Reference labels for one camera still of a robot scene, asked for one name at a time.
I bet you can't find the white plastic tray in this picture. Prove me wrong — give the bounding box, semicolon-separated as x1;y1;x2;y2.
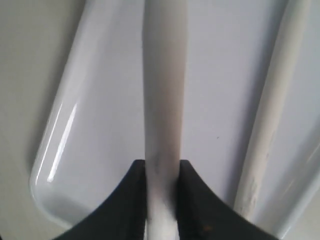
30;0;320;238

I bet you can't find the white drumstick one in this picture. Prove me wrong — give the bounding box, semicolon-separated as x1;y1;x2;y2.
142;0;188;240
234;0;320;225

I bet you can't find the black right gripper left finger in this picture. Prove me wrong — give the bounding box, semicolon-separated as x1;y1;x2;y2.
56;159;147;240

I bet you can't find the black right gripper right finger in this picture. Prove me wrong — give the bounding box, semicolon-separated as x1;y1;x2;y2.
176;161;276;240

